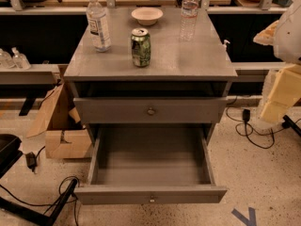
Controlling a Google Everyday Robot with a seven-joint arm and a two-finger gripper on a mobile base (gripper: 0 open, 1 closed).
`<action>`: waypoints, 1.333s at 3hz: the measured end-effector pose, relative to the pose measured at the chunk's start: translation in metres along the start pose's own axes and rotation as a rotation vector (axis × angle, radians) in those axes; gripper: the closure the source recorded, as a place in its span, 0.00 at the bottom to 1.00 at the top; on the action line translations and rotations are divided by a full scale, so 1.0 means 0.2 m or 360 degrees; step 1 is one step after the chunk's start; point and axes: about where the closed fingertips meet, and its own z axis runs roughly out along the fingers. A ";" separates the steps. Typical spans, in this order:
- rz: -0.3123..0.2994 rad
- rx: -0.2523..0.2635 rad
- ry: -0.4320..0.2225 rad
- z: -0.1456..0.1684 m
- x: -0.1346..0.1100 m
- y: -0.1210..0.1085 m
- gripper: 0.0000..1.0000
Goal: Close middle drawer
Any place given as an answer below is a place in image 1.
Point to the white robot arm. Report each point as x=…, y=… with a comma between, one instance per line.
x=283, y=90

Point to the small white pump dispenser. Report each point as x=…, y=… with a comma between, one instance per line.
x=226, y=44

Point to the black metal stand leg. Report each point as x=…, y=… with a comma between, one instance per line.
x=53, y=209

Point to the black power adapter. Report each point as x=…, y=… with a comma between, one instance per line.
x=246, y=115
x=31, y=160

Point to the labelled clear water bottle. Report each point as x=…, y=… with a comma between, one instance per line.
x=98, y=26

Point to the sanitizer pump bottle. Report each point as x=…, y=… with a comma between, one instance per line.
x=20, y=60
x=6, y=60

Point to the clear plastic water bottle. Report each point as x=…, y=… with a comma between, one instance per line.
x=189, y=15

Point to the black power adapter left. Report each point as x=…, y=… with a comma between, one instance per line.
x=31, y=160

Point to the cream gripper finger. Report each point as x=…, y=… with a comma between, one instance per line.
x=267, y=35

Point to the grey top drawer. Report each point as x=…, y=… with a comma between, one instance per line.
x=149, y=110

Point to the black power adapter right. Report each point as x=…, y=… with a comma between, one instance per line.
x=246, y=115

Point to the white paper bowl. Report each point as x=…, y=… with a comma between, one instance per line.
x=147, y=16

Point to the brown cardboard box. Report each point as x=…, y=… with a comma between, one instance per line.
x=65, y=136

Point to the green soda can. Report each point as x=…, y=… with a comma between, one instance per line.
x=141, y=47

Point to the grey drawer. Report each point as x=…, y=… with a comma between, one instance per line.
x=149, y=110
x=150, y=165

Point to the black stand leg right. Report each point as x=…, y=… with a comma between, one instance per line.
x=288, y=123

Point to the grey wooden drawer cabinet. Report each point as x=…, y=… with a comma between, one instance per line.
x=195, y=69

